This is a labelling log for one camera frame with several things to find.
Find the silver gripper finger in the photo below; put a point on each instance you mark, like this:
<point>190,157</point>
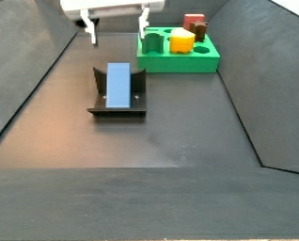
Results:
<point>143,21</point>
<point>90,25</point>

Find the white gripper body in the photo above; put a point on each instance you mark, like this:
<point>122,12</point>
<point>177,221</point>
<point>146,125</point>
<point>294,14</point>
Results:
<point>108,8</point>

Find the blue rectangle block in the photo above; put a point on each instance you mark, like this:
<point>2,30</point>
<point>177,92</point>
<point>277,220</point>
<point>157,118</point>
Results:
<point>118,85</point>

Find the green shape sorter board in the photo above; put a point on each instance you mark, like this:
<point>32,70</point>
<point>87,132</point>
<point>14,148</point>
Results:
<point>201,60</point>

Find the black curved fixture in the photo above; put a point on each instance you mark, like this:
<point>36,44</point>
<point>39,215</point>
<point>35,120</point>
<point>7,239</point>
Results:
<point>138,107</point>

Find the green notched block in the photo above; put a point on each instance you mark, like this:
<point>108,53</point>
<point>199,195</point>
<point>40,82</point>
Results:
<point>153,43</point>

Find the yellow rounded block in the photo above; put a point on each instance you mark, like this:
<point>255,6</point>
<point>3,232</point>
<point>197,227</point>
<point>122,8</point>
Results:
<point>182,40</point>

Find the red rounded block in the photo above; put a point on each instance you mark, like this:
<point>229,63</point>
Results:
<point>191,17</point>

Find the brown star block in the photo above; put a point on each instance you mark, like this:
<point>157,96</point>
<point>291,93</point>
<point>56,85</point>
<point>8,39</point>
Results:
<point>198,28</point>

